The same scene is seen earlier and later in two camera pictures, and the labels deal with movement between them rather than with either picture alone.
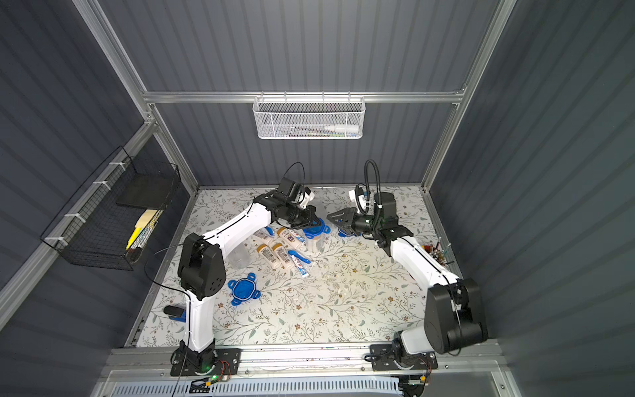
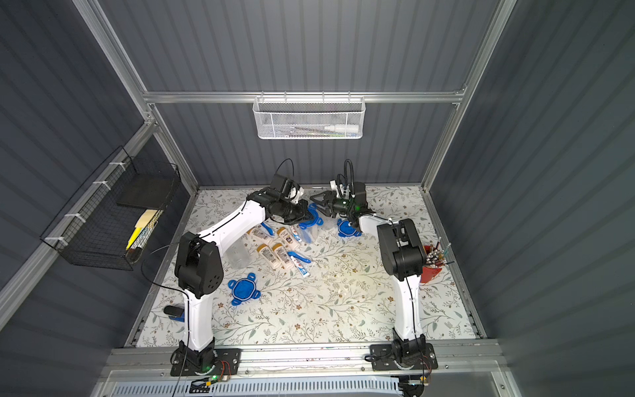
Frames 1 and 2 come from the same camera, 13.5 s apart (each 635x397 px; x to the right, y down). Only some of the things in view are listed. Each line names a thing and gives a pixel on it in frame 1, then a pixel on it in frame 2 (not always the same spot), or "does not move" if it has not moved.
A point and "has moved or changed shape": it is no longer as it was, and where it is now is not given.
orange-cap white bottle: (281, 253) does not move
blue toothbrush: (300, 257) does not move
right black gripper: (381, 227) -> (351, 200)
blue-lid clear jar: (317, 236) has moved or changed shape
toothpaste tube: (300, 265) does not move
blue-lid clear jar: (240, 258) does not move
